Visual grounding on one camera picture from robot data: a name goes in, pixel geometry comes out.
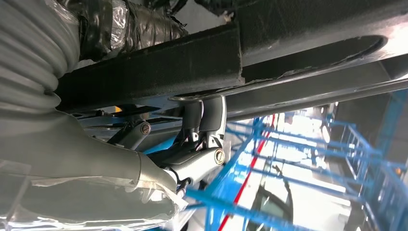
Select blue metal shelf rack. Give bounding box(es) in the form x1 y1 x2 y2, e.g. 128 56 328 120
185 89 408 231

